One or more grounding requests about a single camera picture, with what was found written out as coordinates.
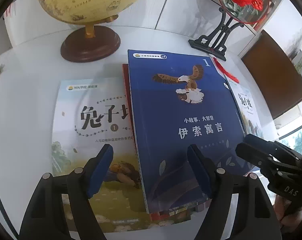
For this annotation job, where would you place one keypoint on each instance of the brown wooden cabinet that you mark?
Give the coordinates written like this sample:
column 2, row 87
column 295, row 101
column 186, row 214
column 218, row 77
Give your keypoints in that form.
column 275, row 75

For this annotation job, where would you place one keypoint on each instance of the rabbit book on right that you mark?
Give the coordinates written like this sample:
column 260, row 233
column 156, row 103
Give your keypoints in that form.
column 246, row 107

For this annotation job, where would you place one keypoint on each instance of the antique yellow globe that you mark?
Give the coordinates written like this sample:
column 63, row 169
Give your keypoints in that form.
column 93, row 41

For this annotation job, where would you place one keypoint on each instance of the black fan stand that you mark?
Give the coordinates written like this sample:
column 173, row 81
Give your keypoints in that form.
column 214, row 43

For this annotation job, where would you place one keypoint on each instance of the rabbit book with figures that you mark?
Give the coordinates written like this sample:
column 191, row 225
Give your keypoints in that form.
column 181, row 211

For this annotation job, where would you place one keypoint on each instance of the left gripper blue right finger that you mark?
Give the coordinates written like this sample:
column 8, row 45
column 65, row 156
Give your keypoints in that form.
column 254, row 217

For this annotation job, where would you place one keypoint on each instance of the red tassel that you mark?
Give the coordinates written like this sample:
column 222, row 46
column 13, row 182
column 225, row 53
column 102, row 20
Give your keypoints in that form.
column 224, row 72

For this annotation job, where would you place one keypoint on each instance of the red cover book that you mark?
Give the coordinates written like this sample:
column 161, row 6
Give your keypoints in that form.
column 125, row 71

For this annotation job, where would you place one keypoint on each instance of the blue eagle fables book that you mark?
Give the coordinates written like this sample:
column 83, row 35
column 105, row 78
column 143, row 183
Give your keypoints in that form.
column 178, row 100

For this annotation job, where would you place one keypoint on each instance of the rabbit book on left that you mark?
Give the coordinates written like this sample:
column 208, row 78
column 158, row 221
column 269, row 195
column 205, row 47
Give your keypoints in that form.
column 90, row 113

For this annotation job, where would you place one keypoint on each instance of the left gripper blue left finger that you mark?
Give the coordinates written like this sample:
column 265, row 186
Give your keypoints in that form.
column 45, row 218

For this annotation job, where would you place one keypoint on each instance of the white bookshelf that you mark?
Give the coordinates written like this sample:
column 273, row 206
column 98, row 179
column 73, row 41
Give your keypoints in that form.
column 25, row 19

